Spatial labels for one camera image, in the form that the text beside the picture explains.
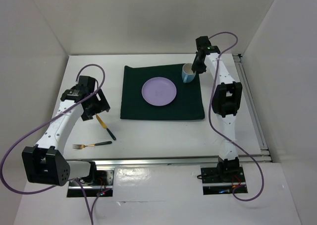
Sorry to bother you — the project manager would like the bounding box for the light blue mug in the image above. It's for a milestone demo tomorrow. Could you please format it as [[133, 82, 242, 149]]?
[[181, 63, 196, 83]]

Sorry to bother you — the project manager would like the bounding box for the gold knife green handle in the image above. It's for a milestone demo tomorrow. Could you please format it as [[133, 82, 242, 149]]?
[[96, 115, 116, 141]]

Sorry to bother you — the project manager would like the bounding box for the lilac plastic plate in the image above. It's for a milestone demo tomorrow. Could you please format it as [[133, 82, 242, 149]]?
[[141, 77, 177, 107]]

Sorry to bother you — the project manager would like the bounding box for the dark green cloth placemat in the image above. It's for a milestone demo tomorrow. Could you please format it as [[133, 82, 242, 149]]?
[[120, 64, 205, 121]]

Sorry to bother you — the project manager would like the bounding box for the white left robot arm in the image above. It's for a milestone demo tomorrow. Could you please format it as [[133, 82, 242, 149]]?
[[22, 76, 110, 186]]

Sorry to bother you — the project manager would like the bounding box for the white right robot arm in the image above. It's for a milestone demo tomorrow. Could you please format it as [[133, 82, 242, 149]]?
[[192, 36, 242, 181]]

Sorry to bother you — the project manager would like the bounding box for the gold fork green handle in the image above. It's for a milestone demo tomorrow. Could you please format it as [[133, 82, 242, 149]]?
[[72, 141, 112, 150]]

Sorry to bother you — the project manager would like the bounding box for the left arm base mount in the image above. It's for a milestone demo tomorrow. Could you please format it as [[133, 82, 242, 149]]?
[[66, 169, 114, 198]]

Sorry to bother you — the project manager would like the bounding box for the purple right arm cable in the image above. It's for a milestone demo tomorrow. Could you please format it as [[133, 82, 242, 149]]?
[[208, 31, 264, 201]]

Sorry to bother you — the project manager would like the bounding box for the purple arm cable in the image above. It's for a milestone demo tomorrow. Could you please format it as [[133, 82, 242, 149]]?
[[208, 31, 264, 201], [0, 64, 109, 225]]

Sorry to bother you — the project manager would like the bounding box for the aluminium rail frame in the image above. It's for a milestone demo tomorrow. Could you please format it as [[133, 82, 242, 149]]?
[[38, 53, 272, 168]]

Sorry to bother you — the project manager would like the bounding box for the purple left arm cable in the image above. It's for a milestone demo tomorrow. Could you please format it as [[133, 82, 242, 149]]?
[[0, 64, 109, 225]]

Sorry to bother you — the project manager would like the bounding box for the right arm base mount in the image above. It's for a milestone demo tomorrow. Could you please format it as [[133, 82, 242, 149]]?
[[197, 167, 248, 195]]

